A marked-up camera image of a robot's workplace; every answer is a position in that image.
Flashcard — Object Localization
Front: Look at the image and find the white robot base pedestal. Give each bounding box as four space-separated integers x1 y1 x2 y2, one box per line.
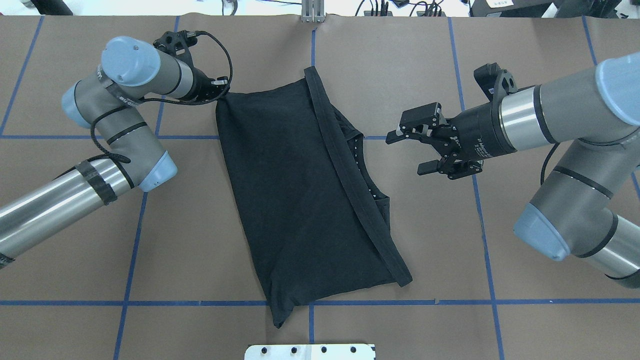
244 342 377 360

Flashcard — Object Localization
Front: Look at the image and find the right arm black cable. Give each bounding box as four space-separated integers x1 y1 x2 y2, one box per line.
540 142 561 187

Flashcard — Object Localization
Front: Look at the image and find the black graphic t-shirt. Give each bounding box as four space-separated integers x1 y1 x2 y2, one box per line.
215 66 413 328

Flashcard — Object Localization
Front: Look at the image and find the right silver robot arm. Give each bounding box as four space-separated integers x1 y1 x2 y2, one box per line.
385 52 640 290

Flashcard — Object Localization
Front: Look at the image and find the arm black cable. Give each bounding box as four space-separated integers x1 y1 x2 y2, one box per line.
540 142 561 187
90 30 234 163

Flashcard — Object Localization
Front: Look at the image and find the aluminium frame post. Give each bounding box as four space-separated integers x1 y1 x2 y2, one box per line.
300 0 326 23

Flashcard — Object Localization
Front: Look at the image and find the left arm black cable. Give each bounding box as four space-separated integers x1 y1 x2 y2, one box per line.
90 30 234 163

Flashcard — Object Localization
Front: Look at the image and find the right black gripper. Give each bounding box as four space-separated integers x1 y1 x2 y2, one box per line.
385 63 518 180

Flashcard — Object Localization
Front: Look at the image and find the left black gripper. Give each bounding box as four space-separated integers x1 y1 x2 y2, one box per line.
152 30 231 105

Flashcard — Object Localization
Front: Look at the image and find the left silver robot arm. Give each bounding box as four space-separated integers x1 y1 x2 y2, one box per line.
0 30 233 268

